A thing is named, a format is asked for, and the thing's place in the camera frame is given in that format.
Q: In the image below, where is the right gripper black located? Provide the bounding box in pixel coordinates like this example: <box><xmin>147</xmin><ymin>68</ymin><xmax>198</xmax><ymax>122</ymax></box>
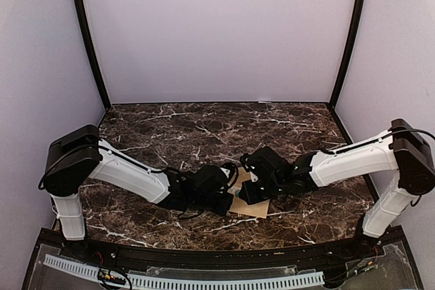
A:
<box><xmin>239</xmin><ymin>177</ymin><xmax>285</xmax><ymax>205</ymax></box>

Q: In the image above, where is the brown paper envelope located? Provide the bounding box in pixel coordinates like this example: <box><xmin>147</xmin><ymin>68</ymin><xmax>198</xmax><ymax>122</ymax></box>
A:
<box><xmin>229</xmin><ymin>167</ymin><xmax>269</xmax><ymax>219</ymax></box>

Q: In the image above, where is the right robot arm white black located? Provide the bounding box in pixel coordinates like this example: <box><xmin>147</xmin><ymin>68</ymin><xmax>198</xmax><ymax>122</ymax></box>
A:
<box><xmin>237</xmin><ymin>119</ymin><xmax>434</xmax><ymax>259</ymax></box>

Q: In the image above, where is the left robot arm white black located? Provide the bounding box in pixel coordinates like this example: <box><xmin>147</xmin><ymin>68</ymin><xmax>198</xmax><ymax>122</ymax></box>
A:
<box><xmin>38</xmin><ymin>124</ymin><xmax>239</xmax><ymax>260</ymax></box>

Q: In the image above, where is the black front table rail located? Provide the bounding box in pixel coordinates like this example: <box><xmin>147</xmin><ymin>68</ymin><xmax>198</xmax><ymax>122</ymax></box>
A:
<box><xmin>37</xmin><ymin>228</ymin><xmax>382</xmax><ymax>270</ymax></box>

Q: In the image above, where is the white slotted cable duct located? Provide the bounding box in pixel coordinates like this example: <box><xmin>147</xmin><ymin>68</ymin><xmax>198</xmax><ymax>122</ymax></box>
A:
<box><xmin>43</xmin><ymin>254</ymin><xmax>325</xmax><ymax>289</ymax></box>

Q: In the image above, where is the black frame post left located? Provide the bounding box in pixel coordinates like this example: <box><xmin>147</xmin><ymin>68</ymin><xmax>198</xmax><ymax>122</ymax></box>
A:
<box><xmin>73</xmin><ymin>0</ymin><xmax>111</xmax><ymax>111</ymax></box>

